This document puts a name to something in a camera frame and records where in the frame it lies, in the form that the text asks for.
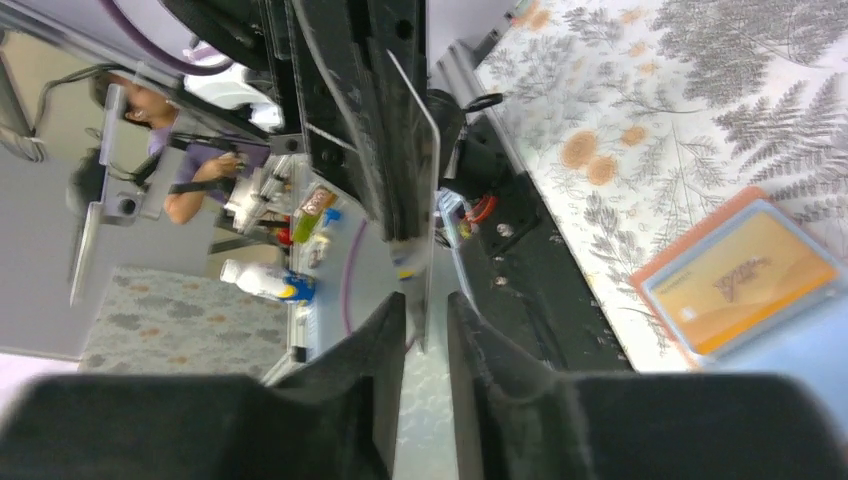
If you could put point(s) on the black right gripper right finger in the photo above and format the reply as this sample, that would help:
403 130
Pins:
515 418

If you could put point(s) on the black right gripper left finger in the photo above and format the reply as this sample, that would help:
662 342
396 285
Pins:
335 418

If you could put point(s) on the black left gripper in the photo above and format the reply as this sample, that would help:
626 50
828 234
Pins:
345 87

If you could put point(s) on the black credit card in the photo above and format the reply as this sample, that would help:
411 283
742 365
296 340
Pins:
412 252

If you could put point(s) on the gold credit card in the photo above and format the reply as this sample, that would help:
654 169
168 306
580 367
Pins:
738 282

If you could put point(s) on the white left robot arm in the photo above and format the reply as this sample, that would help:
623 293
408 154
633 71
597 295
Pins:
259 87

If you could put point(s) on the green snack packet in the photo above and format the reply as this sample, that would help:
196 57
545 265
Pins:
310 212

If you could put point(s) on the white plastic bottle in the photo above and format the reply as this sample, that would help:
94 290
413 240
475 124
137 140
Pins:
269 281

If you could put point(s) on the person in purple shirt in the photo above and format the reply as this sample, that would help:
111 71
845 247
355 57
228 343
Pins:
153 111

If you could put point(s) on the floral patterned table mat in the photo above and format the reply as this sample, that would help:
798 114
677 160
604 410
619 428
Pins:
636 119

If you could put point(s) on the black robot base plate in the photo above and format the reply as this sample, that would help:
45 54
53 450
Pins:
515 265

